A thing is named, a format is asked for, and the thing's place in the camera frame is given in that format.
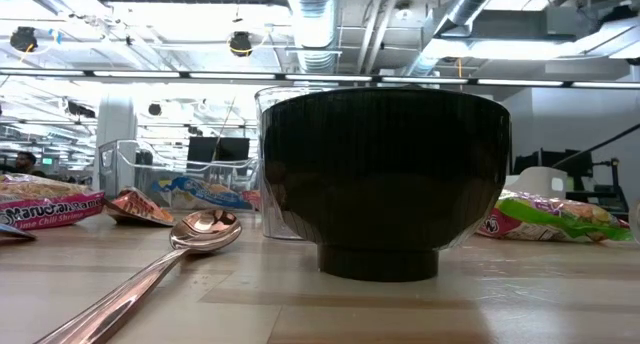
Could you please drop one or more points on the blue ramen packet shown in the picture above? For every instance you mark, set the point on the blue ramen packet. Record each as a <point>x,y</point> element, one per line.
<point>200,191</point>

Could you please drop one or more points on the orange taco seasoning packet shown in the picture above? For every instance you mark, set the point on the orange taco seasoning packet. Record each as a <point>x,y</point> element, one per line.
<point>142,209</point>

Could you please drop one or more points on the lime chili shrimp ramen packet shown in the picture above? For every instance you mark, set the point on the lime chili shrimp ramen packet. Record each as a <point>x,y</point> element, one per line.
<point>45,211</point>
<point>550,219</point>

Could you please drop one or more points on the red and black bowl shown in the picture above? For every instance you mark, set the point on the red and black bowl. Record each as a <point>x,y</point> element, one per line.
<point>385,184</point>

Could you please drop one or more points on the clear bin with bottom sticker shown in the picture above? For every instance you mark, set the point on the clear bin with bottom sticker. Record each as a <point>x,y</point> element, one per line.
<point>270,224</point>

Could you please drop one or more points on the black computer monitor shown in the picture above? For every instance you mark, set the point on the black computer monitor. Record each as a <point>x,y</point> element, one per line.
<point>234,151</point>
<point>202,151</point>

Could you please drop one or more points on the LED light strip bar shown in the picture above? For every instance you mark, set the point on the LED light strip bar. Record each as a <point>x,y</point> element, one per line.
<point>230,76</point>

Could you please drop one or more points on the long rose gold spoon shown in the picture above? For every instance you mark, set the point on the long rose gold spoon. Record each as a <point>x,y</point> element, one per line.
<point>205,231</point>

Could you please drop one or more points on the black ceiling spotlight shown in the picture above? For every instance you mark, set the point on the black ceiling spotlight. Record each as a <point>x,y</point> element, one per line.
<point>23,39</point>
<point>155,109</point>
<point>241,44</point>

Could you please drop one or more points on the clear plastic bin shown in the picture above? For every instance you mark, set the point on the clear plastic bin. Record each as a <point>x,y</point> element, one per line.
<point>125,174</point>

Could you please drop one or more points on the white plastic bin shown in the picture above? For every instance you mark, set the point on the white plastic bin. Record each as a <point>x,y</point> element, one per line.
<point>537,181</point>

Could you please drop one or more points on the black desk equipment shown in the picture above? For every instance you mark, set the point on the black desk equipment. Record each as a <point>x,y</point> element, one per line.
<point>550,161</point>

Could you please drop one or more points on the person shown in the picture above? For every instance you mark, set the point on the person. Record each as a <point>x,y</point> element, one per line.
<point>25,161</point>

